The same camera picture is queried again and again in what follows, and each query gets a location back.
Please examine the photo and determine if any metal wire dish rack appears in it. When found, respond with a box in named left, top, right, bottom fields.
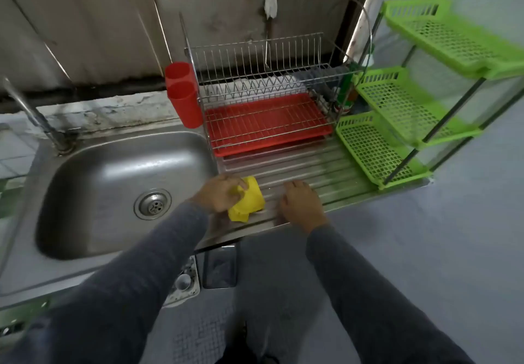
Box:
left=180, top=0, right=374, bottom=158

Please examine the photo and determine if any metal faucet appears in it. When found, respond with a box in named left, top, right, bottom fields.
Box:
left=0, top=77, right=73, bottom=155

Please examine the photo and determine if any stainless steel sink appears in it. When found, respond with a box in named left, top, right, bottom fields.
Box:
left=0, top=122, right=435, bottom=312

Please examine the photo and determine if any person's right forearm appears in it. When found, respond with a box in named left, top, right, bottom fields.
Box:
left=306, top=224, right=476, bottom=364

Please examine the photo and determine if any tray of small cups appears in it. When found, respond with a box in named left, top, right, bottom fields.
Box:
left=164, top=255, right=201, bottom=307

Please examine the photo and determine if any dark square container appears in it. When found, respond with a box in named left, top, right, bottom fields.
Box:
left=200, top=243, right=240, bottom=289

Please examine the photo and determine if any person's right hand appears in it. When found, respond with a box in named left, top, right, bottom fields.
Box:
left=280, top=180, right=330, bottom=235

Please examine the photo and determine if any green plastic shelf rack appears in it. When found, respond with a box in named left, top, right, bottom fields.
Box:
left=334, top=0, right=524, bottom=192

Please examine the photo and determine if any person's left hand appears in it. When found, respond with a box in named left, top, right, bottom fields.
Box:
left=190, top=173, right=248, bottom=215

